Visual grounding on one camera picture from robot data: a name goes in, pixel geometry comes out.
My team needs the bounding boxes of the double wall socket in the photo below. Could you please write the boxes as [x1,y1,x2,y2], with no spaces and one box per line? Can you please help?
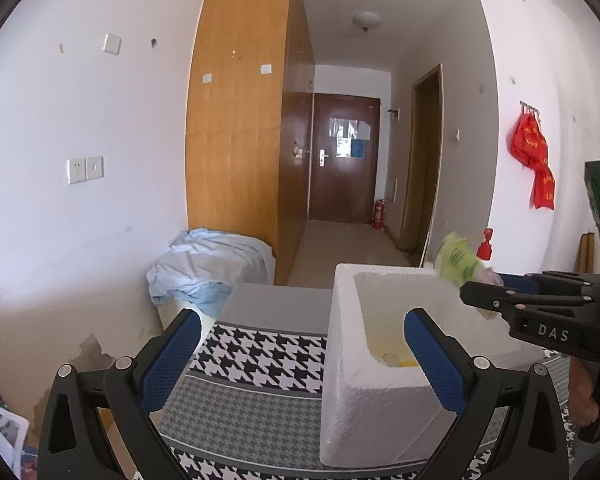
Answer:
[66,156,104,184]

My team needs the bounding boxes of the white red pump bottle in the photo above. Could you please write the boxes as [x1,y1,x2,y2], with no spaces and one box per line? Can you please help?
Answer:
[477,228,493,261]

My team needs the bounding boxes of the ceiling lamp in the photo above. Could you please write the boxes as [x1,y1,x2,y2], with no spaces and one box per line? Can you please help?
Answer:
[352,11,381,34]

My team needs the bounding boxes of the wooden side door frame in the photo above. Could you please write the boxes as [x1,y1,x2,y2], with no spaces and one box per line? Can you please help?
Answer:
[400,65,443,268]

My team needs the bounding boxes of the wall coat hook rack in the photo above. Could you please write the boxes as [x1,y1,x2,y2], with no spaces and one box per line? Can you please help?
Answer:
[520,101,540,117]

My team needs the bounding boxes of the houndstooth table cloth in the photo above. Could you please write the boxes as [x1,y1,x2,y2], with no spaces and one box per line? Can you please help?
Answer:
[130,282,581,480]

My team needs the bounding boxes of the white wall switch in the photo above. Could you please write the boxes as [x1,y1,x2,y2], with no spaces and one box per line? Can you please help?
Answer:
[102,32,122,55]

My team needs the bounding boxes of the red hanging cloth bags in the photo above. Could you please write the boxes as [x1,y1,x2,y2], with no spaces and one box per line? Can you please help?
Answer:
[509,107,556,210]

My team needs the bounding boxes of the wooden wardrobe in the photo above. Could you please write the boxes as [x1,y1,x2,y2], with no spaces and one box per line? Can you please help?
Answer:
[185,0,315,285]

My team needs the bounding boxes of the red fire extinguisher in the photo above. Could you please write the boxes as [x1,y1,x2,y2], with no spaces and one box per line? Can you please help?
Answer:
[372,200,385,230]

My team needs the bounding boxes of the dark brown entrance door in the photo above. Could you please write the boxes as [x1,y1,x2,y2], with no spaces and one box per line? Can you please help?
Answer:
[309,93,380,224]

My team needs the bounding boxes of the person right hand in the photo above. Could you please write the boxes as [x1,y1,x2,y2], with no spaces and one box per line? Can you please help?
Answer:
[568,358,600,427]

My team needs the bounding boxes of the white laundry bin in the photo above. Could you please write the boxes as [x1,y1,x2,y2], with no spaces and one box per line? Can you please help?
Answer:
[157,294,221,334]

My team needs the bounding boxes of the light blue crumpled sheet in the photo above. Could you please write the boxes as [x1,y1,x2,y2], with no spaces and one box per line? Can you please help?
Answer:
[146,228,276,318]

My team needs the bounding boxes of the white foam box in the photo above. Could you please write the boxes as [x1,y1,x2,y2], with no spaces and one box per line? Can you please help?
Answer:
[320,263,545,469]

